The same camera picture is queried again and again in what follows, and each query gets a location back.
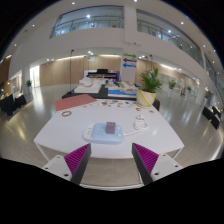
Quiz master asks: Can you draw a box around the white sign with coloured arrows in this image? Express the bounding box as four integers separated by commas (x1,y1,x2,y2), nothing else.
119,53,139,84

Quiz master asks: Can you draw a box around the spread of colourful stickers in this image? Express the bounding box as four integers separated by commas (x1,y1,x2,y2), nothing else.
97,99,140,110

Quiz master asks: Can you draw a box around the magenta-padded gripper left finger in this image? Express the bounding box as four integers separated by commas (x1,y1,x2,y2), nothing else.
42,143,92,186

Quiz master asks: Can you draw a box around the blue and white model board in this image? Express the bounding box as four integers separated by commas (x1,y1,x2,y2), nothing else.
107,87,138,100

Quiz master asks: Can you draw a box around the white power strip cable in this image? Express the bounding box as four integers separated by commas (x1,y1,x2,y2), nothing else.
122,114,149,137

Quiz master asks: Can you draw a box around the potted plant in striped pot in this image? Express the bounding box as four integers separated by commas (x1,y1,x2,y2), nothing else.
136,67,164,109

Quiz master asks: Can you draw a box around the flat salmon-red mat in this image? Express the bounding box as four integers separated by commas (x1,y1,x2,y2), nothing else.
54,93,98,113

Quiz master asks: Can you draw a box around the small mauve-grey charger block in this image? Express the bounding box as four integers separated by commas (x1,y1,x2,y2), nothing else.
105,121,117,135

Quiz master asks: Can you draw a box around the tall black light stand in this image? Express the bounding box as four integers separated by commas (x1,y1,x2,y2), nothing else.
67,49,75,96

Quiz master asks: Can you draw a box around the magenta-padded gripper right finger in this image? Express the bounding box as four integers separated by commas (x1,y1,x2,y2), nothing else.
131,142,184,186

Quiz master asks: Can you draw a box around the white architectural model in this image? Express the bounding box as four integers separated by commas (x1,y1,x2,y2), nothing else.
73,77,103,95

